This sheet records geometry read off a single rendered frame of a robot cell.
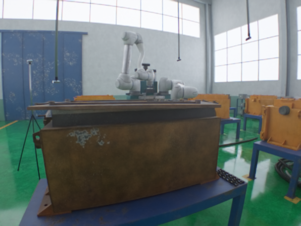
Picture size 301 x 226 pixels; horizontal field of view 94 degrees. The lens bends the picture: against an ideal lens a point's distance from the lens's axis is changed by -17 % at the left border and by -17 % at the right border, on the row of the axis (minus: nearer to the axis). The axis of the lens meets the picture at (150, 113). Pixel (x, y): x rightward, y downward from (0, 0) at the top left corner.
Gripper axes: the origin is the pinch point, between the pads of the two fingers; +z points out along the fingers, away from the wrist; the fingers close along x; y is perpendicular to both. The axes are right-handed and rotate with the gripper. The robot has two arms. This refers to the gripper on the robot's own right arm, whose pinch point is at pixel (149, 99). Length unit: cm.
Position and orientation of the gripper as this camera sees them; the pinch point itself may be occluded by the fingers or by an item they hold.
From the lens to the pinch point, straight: 215.0
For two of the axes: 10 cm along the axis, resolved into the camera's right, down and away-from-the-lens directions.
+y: -4.3, -1.2, 8.9
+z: 0.0, 9.9, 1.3
